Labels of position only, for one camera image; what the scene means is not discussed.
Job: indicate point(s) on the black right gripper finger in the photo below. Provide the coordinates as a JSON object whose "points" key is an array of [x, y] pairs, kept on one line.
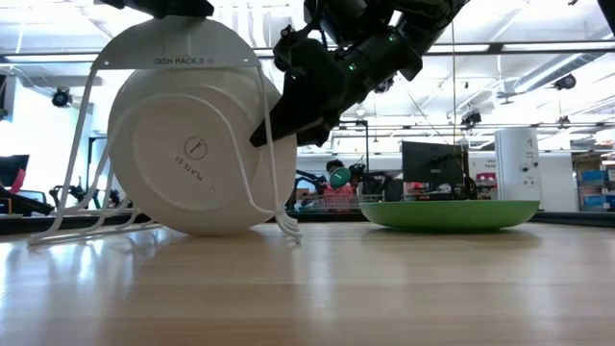
{"points": [[317, 134], [298, 108]]}

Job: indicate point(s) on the large green plate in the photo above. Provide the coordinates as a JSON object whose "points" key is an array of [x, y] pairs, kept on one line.
{"points": [[449, 216]]}

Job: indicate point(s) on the white plate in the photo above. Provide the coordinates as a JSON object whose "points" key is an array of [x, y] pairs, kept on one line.
{"points": [[158, 192]]}

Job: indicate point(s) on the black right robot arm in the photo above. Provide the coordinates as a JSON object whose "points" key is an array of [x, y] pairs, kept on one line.
{"points": [[423, 19]]}

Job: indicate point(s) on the green round object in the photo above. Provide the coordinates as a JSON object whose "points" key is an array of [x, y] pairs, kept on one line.
{"points": [[340, 178]]}

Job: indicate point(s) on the person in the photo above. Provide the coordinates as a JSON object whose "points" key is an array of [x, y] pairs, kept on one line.
{"points": [[338, 197]]}

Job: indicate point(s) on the ceiling light strip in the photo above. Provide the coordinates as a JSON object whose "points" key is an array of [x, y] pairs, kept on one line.
{"points": [[461, 48]]}

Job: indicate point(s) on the storage shelf with boxes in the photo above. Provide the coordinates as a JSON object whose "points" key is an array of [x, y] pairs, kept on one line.
{"points": [[596, 187]]}

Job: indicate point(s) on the black frame stand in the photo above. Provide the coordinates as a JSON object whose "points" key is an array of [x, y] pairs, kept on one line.
{"points": [[355, 123]]}

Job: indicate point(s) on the black aluminium table frame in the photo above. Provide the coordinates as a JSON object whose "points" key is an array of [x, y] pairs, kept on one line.
{"points": [[327, 217]]}

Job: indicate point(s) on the black ceiling camera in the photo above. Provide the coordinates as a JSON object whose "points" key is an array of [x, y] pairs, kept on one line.
{"points": [[61, 97], [565, 82]]}

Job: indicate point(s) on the black hanging camera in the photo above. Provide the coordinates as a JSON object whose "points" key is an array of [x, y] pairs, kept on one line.
{"points": [[471, 118]]}

